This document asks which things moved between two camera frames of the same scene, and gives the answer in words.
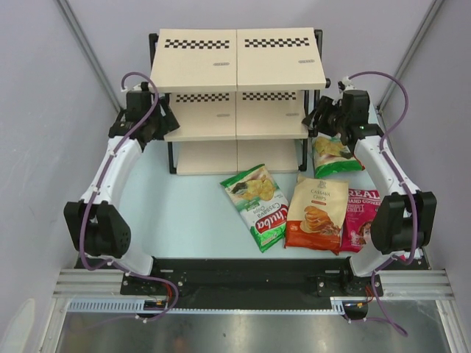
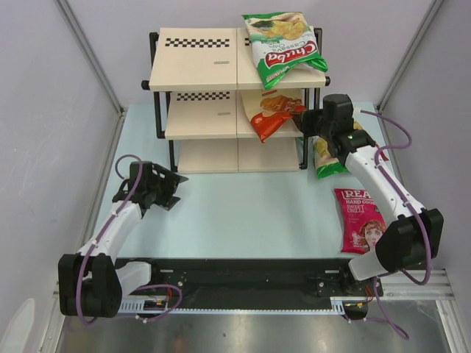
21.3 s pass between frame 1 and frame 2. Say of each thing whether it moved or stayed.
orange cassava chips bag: moved
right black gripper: moved
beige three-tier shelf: stayed
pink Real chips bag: stayed
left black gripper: moved
